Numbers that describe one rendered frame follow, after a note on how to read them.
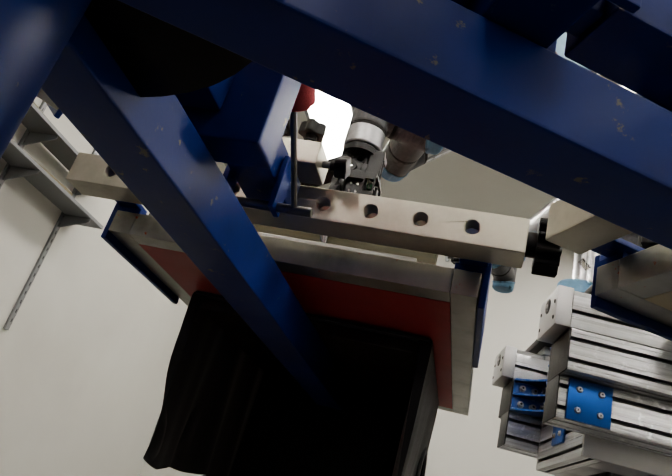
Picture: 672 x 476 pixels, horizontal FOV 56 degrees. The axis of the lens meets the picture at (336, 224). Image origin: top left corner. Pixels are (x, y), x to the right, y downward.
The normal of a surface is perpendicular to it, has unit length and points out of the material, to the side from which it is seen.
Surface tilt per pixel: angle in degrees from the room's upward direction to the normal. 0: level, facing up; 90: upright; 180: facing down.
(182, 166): 90
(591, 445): 90
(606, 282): 90
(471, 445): 90
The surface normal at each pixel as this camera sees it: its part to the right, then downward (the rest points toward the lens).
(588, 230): -0.25, 0.87
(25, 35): 0.96, 0.26
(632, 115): 0.33, -0.33
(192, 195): 0.95, 0.15
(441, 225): -0.16, -0.47
